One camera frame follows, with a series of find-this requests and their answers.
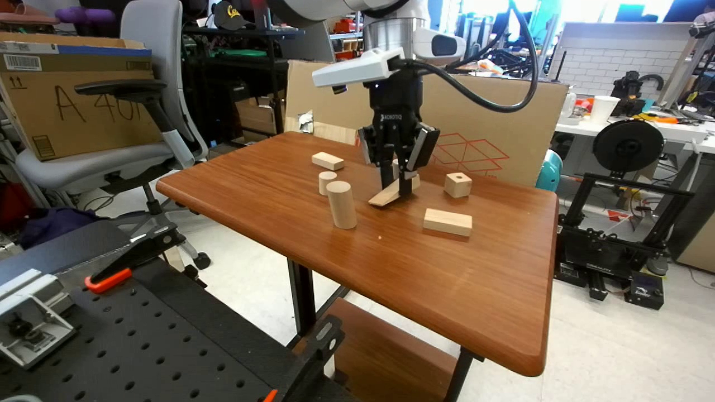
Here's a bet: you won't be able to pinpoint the dark blue bag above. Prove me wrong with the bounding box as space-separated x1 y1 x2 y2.
19 207 100 250

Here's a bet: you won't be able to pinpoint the teal chair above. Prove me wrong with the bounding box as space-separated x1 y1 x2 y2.
536 149 564 194

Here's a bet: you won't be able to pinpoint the black 3d printer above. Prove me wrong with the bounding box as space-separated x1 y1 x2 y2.
555 119 697 311

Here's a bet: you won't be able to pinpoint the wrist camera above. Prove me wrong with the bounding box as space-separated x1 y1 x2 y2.
312 47 406 94

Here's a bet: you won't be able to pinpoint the black shelf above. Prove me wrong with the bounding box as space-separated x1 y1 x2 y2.
183 25 306 147

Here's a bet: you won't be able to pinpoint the black cap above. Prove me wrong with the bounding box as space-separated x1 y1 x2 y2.
213 0 256 32

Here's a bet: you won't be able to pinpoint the grey office chair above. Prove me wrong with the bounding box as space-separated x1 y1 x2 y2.
15 0 212 286

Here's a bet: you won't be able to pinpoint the small flat wooden block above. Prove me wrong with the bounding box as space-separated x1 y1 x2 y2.
311 151 345 171

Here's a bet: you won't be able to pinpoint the cardboard sheet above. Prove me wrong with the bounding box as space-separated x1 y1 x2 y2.
284 59 570 188

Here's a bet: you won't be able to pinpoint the grey metal bracket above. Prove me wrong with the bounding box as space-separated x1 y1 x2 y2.
0 268 77 370

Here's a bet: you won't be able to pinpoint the large rectangular wooden block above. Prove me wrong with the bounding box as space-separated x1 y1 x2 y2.
422 208 474 238

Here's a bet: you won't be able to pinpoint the black clamp with orange handle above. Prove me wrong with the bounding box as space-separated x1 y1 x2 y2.
84 224 188 295
261 314 345 402

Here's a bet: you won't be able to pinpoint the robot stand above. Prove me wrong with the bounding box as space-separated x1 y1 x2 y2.
0 219 359 402

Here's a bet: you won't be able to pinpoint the cardboard box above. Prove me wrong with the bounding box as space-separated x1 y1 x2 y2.
0 32 164 162

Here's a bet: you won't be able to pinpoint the white brick pattern panel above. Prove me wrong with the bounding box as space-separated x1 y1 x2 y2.
549 22 694 108

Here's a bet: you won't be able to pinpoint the sloped wooden block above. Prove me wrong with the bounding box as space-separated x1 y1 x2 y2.
368 172 421 208

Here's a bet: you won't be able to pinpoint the wooden cube with hole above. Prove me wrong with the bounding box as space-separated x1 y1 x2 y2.
444 171 473 199

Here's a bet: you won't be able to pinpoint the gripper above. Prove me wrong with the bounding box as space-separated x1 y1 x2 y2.
357 71 441 197

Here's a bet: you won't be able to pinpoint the tall wooden cylinder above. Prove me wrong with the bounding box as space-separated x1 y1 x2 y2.
326 180 359 231

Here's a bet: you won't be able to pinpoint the white paper cup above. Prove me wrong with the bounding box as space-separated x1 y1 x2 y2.
590 95 621 127

